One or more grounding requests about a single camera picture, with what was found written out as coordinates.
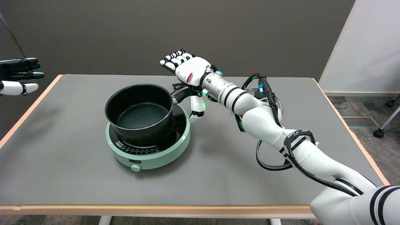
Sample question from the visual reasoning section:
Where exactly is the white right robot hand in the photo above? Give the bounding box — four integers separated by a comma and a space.
160, 49, 216, 123

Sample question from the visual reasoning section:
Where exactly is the metal floor vent grille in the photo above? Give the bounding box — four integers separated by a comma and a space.
341, 116, 381, 128

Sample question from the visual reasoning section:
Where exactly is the black cooker power cord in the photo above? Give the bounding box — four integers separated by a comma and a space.
171, 82, 191, 93

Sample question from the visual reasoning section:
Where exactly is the black saucepan with handle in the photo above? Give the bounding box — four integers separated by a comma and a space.
105, 83, 194, 146

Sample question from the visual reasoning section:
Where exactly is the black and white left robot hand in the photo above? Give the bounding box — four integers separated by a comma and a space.
0, 58, 45, 96

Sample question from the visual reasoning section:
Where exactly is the black chair caster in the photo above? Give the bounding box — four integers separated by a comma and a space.
385, 95, 400, 108

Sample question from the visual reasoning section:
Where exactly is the green round induction cooker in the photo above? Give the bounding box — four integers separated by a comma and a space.
106, 103, 191, 172

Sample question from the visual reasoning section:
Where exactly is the glass pot lid black knob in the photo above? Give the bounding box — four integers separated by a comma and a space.
244, 87, 283, 113

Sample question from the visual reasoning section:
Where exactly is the black looping robot cable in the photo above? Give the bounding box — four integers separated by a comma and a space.
256, 130, 360, 197

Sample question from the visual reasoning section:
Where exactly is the grey chair leg with caster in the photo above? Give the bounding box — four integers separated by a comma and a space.
373, 106, 400, 138

